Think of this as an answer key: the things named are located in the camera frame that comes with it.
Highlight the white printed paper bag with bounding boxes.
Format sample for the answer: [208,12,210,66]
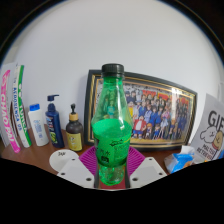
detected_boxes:
[189,93,224,162]

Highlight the brown pump bottle yellow label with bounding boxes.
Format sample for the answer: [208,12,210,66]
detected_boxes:
[65,103,84,153]

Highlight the dark blue pump bottle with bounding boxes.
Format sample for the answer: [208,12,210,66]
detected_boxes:
[45,94,66,149]

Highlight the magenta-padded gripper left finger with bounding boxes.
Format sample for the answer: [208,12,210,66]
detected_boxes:
[56,145,99,189]

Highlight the white bottle with blue cap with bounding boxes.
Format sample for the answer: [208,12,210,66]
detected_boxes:
[27,103,50,148]

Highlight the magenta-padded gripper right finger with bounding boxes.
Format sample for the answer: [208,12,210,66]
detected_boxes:
[125,145,168,189]

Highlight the tall green-white printed pack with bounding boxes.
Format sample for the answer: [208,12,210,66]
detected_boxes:
[11,64,33,149]

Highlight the framed group picture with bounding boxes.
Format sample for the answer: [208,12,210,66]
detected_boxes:
[83,68,198,152]

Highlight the blue tissue pack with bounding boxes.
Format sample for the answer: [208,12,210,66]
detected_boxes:
[163,144,196,175]

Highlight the tall pink printed pack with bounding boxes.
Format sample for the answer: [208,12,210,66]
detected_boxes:
[0,69,22,154]

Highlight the green plastic drink bottle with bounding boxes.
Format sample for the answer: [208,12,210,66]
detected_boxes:
[90,63,134,187]

